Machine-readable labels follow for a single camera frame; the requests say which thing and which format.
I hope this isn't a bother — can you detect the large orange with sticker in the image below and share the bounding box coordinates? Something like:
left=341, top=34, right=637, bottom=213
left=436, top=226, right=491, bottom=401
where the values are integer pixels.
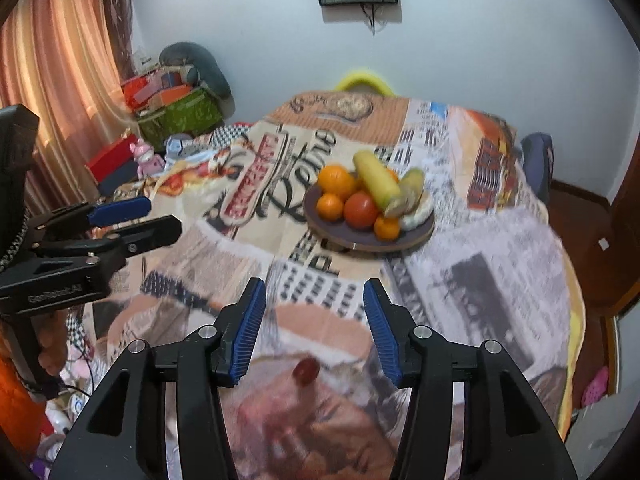
left=317, top=165, right=357, bottom=200

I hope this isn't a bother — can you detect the blue chair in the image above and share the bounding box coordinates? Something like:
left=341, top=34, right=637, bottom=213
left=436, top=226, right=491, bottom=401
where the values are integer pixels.
left=520, top=132, right=555, bottom=203

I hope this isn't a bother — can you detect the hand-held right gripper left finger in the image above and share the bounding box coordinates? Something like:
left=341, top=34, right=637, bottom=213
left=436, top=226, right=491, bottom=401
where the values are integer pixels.
left=59, top=277, right=267, bottom=480

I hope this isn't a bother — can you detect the red tomato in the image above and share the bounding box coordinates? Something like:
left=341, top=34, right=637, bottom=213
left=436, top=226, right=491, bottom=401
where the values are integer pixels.
left=343, top=191, right=381, bottom=230

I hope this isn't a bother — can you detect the green storage box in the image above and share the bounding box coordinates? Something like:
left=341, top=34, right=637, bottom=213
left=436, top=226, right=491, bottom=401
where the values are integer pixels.
left=135, top=87, right=224, bottom=141

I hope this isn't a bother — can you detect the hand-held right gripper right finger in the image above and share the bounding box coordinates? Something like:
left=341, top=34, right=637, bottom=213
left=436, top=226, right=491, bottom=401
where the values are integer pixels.
left=363, top=277, right=578, bottom=480

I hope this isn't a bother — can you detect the orange pink curtain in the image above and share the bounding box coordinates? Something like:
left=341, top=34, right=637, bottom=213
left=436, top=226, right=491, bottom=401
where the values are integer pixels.
left=0, top=0, right=136, bottom=211

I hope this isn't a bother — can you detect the blue white cloth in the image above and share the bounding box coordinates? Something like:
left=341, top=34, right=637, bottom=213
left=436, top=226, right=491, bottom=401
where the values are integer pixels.
left=167, top=135, right=199, bottom=162

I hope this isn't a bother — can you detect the dark round plate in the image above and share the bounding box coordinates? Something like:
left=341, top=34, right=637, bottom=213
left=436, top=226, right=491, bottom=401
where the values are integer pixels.
left=302, top=180, right=436, bottom=253

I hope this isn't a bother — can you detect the black cable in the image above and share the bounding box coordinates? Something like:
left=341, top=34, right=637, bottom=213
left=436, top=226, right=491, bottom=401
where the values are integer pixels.
left=360, top=2, right=382, bottom=37

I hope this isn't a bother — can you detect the printed blanket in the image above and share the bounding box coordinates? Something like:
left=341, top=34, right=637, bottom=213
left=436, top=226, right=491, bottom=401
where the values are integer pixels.
left=65, top=91, right=586, bottom=480

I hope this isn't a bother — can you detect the red box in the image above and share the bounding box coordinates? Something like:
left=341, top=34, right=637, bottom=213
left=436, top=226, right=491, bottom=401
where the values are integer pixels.
left=85, top=135, right=142, bottom=182

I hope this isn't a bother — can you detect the yellow curved frame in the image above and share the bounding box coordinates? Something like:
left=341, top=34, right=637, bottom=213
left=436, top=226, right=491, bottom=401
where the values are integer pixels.
left=334, top=67, right=398, bottom=96

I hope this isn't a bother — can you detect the pink shoe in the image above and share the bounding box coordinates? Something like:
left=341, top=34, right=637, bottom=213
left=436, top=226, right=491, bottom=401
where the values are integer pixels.
left=582, top=366, right=611, bottom=406

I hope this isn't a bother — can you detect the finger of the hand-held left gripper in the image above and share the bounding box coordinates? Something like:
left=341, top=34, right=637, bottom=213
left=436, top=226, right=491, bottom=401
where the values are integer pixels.
left=30, top=196, right=152, bottom=234
left=37, top=215, right=183, bottom=261

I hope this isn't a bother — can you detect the grey pillow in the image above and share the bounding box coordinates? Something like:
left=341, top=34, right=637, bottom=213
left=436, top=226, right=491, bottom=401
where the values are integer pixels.
left=159, top=41, right=233, bottom=103

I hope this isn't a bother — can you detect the small orange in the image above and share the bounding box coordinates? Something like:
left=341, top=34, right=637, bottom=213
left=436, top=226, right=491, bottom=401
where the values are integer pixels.
left=374, top=215, right=402, bottom=241

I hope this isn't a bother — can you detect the yellow-green banana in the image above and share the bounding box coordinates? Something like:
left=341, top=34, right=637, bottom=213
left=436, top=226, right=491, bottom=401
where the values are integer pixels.
left=352, top=151, right=403, bottom=213
left=397, top=167, right=426, bottom=216

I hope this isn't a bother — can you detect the pink plush toy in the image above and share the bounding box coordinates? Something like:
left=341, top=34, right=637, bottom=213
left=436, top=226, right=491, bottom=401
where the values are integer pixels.
left=129, top=139, right=165, bottom=177

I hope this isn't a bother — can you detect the person's left hand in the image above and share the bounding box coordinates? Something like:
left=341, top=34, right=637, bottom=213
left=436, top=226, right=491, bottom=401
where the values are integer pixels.
left=37, top=310, right=71, bottom=377

